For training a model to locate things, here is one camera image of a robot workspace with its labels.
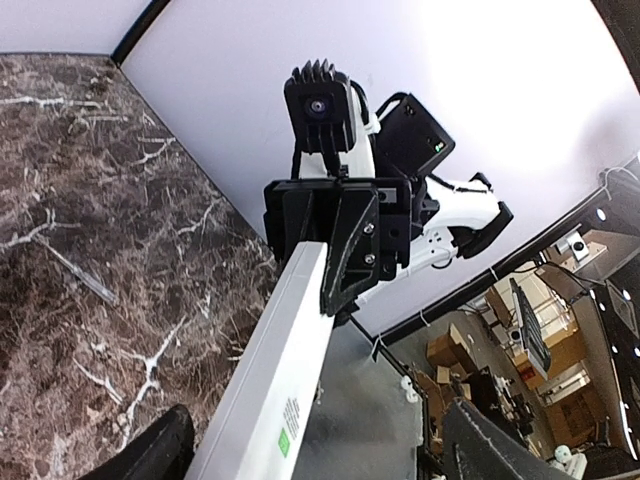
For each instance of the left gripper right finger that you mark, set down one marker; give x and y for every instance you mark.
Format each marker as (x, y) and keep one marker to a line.
(474, 448)

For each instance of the right black frame post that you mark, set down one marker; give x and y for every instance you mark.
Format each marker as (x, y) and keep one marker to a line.
(137, 30)

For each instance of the white remote green buttons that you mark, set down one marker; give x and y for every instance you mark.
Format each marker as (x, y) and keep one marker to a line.
(257, 429)

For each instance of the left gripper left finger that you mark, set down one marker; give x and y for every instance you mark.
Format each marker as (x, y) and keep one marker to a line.
(164, 450)

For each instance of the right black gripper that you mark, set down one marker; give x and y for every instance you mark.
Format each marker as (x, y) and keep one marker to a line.
(366, 222)

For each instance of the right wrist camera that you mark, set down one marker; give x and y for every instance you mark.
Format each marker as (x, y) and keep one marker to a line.
(334, 128)

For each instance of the clear pen screwdriver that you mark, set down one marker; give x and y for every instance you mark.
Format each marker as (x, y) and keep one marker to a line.
(95, 285)

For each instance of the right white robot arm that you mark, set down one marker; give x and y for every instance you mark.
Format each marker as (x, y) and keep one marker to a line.
(450, 219)

